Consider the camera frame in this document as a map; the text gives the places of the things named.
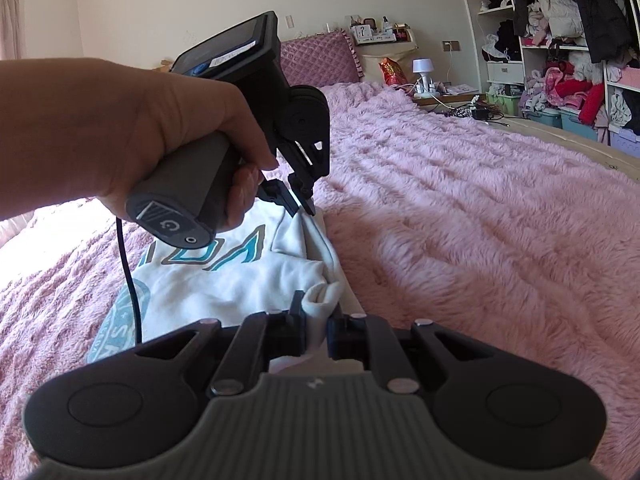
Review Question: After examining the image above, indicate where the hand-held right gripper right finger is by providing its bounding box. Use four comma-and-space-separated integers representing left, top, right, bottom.
325, 312, 495, 397

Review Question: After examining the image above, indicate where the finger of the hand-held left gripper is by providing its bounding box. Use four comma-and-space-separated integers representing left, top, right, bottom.
280, 135, 331, 217
259, 176, 302, 214

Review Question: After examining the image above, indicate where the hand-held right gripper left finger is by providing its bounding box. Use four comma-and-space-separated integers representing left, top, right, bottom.
132, 290, 314, 399

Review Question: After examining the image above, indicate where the white sweatshirt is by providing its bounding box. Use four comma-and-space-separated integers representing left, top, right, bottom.
84, 196, 367, 377

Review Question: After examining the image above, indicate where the person's left forearm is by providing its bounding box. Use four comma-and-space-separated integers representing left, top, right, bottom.
0, 56, 121, 222

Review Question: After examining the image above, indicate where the white open wardrobe with clothes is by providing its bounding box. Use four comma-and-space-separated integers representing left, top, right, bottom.
457, 0, 640, 138

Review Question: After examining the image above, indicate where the person's left hand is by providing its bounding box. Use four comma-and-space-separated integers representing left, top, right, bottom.
97, 59, 281, 234

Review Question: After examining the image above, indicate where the pink quilted headboard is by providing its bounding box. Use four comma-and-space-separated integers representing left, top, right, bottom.
279, 30, 364, 87

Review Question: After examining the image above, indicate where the beige bedside shelf with items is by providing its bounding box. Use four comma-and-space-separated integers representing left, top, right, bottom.
348, 11, 420, 83

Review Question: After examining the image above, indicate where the pink fluffy blanket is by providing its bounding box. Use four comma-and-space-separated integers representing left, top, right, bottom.
0, 80, 640, 480

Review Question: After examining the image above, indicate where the red snack bag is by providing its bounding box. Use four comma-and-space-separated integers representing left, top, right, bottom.
379, 57, 407, 87

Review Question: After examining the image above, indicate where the white table lamp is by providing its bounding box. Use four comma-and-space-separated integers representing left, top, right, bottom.
412, 58, 435, 94

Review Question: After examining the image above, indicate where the green storage bin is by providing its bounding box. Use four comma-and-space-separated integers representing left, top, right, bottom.
486, 91, 524, 117

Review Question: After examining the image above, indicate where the teal storage bin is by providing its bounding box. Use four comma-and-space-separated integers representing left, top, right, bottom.
525, 107, 562, 128
559, 109, 602, 142

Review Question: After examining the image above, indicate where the pink curtain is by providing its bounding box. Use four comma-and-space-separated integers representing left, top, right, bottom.
0, 0, 24, 62

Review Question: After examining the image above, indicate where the purple storage bin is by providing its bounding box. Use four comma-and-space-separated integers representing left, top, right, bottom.
607, 127, 640, 155

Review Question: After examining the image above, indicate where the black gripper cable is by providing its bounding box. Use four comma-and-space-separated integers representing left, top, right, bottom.
115, 215, 149, 350

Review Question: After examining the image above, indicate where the tangle of black cables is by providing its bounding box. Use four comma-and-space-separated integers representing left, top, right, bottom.
447, 92, 508, 122

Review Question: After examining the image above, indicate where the beige bed frame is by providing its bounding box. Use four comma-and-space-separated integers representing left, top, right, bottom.
414, 94, 640, 182

